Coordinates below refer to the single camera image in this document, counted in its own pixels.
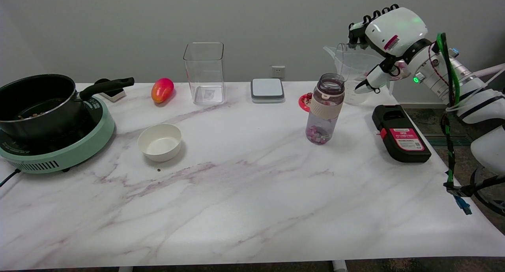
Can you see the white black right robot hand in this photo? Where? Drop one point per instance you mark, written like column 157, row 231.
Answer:
column 398, row 29

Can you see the clear plastic measuring cup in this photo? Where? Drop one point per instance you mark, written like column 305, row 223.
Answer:
column 355, row 62

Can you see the pink white candy pieces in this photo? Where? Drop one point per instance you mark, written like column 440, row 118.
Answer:
column 317, row 134

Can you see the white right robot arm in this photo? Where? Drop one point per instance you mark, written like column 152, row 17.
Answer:
column 481, row 102

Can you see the large translucent measuring jug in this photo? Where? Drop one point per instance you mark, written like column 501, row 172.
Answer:
column 349, row 92

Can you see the clear bottle with beige sleeve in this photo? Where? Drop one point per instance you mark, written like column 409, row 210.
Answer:
column 326, row 106

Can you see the red bottle cap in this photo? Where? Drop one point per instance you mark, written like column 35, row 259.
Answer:
column 303, row 102

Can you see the white pipe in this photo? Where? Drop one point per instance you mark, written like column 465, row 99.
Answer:
column 493, row 70

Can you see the black device with red label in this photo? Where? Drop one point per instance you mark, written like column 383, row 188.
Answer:
column 400, row 136

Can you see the floor vent grille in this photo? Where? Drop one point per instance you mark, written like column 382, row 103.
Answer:
column 434, row 141

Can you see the grey white square lid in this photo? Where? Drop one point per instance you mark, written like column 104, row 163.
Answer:
column 267, row 89

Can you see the clear square storage container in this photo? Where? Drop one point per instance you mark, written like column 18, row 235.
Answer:
column 204, row 72

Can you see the white table leg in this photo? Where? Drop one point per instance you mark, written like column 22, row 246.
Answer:
column 339, row 266

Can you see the red orange mango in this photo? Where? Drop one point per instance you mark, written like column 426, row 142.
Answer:
column 162, row 90

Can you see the white round bowl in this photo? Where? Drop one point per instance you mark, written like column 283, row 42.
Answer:
column 159, row 142

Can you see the white black plug adapter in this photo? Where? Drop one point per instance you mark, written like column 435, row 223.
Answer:
column 114, row 93

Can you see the green induction cooker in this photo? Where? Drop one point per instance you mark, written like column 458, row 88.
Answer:
column 86, row 141

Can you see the white wall socket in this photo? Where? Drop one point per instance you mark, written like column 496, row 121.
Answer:
column 278, row 71

